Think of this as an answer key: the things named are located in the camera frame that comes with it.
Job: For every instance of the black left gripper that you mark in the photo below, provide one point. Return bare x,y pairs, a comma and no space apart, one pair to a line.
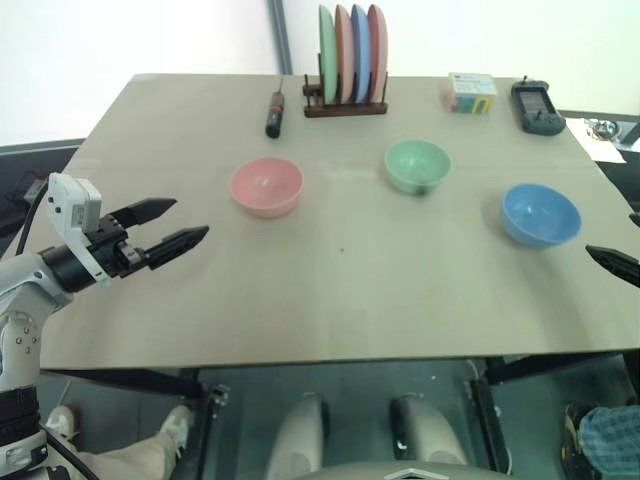
112,250

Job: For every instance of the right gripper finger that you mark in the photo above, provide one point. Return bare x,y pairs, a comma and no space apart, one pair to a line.
620,265
636,219

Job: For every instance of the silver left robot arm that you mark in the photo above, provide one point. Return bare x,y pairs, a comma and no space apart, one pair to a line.
20,290

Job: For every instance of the blue bowl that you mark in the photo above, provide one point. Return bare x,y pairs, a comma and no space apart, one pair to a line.
542,217

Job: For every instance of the pink bowl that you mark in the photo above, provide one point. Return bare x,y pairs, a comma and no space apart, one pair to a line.
267,187

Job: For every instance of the grey power adapter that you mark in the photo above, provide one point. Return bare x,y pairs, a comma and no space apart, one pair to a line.
36,189

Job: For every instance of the black remote controller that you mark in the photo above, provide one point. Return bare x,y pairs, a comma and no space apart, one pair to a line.
537,107

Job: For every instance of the black red screwdriver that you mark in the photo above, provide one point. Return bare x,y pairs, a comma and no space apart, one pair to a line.
275,112

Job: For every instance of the black shoe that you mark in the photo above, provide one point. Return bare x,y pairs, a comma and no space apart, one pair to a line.
574,430

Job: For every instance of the blue plaid cloth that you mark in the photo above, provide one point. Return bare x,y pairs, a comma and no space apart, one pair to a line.
612,440

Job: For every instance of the white shoe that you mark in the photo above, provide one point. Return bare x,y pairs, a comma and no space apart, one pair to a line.
60,422
177,427

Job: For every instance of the colourful small box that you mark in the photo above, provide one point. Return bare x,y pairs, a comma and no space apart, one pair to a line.
467,95

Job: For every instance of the dark wooden plate rack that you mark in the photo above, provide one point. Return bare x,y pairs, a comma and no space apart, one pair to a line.
345,110

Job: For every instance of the green bowl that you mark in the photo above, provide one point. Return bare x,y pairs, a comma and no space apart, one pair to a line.
417,167

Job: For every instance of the grey pillar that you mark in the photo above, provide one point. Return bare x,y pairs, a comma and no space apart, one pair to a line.
280,35

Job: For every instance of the beige trouser leg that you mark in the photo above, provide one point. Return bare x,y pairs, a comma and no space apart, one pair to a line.
125,457

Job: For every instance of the green plate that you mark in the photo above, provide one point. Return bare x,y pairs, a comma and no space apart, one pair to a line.
326,55

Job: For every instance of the silver left robot leg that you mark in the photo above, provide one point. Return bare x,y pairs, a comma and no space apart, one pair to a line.
297,435

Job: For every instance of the silver robot leg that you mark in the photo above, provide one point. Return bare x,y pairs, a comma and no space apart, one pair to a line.
430,435
297,435

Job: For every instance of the pink plate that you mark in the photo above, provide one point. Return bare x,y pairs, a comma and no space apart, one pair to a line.
377,50
344,55

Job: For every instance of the silver right robot leg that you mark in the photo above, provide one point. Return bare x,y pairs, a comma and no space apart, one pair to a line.
430,435

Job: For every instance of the blue plate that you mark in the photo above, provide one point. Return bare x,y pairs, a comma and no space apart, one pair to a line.
360,55

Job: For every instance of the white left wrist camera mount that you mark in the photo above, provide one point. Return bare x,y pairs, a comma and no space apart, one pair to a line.
65,200

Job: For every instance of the black metal table frame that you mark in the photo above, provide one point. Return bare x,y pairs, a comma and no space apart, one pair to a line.
125,382

